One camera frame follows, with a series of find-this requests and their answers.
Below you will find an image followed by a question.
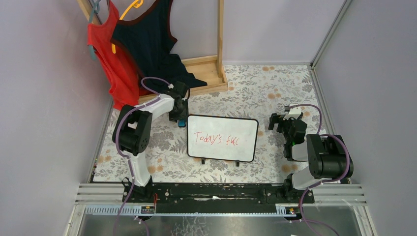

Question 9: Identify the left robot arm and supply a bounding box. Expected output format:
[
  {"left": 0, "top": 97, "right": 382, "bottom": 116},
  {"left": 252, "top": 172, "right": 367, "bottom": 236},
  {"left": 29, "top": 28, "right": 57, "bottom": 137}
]
[{"left": 112, "top": 82, "right": 190, "bottom": 198}]

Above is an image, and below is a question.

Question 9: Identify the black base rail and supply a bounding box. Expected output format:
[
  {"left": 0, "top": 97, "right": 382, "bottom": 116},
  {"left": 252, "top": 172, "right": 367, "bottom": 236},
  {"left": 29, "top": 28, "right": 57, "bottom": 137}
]
[{"left": 122, "top": 182, "right": 315, "bottom": 214}]

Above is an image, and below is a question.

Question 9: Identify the navy tank top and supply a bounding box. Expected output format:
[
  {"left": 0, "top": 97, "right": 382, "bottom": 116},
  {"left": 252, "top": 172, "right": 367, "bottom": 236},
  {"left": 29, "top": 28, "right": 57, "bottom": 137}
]
[{"left": 111, "top": 0, "right": 207, "bottom": 93}]

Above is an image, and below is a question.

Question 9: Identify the teal hanger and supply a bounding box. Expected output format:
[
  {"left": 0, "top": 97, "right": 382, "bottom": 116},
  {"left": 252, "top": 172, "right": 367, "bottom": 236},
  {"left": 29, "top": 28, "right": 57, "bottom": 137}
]
[{"left": 88, "top": 0, "right": 102, "bottom": 60}]

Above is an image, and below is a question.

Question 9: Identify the red tank top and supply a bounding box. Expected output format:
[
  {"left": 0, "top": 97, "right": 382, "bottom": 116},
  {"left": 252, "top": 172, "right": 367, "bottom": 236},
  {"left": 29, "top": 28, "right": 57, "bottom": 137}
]
[{"left": 87, "top": 2, "right": 149, "bottom": 110}]

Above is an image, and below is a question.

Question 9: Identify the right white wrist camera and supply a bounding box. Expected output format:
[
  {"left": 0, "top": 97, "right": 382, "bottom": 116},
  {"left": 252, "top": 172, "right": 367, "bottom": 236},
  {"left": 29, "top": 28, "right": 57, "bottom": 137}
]
[{"left": 283, "top": 104, "right": 302, "bottom": 120}]

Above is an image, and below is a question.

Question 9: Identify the yellow hanger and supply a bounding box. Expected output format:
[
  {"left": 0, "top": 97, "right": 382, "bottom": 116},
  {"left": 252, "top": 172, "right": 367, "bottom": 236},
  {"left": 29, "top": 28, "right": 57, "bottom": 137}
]
[{"left": 111, "top": 0, "right": 144, "bottom": 55}]

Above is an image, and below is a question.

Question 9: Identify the black framed whiteboard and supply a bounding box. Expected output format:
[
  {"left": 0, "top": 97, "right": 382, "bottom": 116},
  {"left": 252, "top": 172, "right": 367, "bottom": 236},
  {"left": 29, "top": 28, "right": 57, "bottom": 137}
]
[{"left": 186, "top": 115, "right": 259, "bottom": 163}]

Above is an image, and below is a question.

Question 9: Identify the blue whiteboard eraser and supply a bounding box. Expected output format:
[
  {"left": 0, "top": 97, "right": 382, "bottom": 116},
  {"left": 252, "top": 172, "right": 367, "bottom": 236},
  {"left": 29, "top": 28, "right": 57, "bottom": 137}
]
[{"left": 178, "top": 120, "right": 186, "bottom": 128}]

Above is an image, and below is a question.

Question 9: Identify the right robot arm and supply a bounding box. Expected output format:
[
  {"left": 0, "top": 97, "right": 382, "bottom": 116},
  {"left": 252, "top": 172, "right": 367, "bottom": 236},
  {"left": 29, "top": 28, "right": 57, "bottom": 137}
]
[{"left": 268, "top": 113, "right": 354, "bottom": 190}]

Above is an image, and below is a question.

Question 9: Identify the wooden clothes rack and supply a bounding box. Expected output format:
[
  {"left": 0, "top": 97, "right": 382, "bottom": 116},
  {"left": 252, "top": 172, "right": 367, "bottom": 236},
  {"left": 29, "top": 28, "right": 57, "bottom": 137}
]
[{"left": 77, "top": 0, "right": 229, "bottom": 105}]

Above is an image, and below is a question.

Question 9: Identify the floral table mat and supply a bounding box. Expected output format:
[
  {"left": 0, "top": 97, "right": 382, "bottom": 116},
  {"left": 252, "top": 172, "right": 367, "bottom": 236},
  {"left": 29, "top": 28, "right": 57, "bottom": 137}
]
[{"left": 92, "top": 64, "right": 341, "bottom": 184}]

